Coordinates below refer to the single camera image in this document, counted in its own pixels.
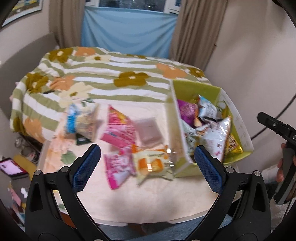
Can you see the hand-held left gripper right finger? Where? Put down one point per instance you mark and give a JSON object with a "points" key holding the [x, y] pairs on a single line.
{"points": [[208, 170]]}

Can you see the light blue snack packet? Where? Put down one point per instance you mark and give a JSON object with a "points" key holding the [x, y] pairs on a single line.
{"points": [[207, 107]]}

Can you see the mauve flat packet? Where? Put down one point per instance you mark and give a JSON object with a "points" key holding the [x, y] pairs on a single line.
{"points": [[148, 132]]}

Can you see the orange cake packet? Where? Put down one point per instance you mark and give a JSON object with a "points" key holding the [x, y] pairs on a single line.
{"points": [[150, 164]]}

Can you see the person's right hand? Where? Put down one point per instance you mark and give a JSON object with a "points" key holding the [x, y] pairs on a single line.
{"points": [[280, 171]]}

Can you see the framed wall picture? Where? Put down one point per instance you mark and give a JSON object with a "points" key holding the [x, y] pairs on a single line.
{"points": [[25, 8]]}

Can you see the white low table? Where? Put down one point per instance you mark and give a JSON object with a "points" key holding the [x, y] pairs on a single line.
{"points": [[148, 204]]}

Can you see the bright pink snack packet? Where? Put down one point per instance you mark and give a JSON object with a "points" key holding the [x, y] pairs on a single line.
{"points": [[118, 129]]}

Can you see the tablet with pink screen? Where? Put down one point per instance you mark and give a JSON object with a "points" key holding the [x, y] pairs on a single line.
{"points": [[11, 166]]}

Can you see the window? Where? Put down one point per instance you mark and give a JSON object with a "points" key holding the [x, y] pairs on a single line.
{"points": [[131, 3]]}

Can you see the person's blue pants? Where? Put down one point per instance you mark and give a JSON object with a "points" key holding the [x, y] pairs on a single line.
{"points": [[161, 231]]}

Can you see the blue label snack packet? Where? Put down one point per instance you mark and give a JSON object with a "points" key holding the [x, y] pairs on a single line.
{"points": [[78, 120]]}

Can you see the purple snack bag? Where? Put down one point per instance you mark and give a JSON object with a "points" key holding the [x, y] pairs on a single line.
{"points": [[188, 111]]}

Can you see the pink white snack packet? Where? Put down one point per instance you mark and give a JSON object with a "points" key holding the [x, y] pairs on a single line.
{"points": [[118, 171]]}

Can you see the yellow chip bag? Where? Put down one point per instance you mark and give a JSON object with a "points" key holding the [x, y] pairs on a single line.
{"points": [[233, 144]]}

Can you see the dark green small packet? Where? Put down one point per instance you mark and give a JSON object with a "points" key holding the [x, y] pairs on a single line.
{"points": [[82, 139]]}

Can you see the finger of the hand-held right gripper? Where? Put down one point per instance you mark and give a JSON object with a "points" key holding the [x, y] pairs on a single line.
{"points": [[277, 126]]}

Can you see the floral striped blanket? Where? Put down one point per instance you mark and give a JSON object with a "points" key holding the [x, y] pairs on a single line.
{"points": [[104, 74]]}

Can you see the green cardboard box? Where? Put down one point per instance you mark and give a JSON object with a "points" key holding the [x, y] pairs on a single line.
{"points": [[180, 160]]}

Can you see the light blue cloth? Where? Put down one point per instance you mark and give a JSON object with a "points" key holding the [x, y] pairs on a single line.
{"points": [[129, 32]]}

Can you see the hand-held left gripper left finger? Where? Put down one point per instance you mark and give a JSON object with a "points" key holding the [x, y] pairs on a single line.
{"points": [[86, 166]]}

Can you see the white printed snack packet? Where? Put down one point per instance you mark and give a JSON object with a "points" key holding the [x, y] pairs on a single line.
{"points": [[217, 136]]}

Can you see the beige curtain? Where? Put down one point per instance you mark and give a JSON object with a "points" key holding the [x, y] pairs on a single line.
{"points": [[67, 20], [198, 32]]}

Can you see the grey bed headboard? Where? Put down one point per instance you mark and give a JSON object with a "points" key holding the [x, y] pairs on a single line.
{"points": [[25, 53]]}

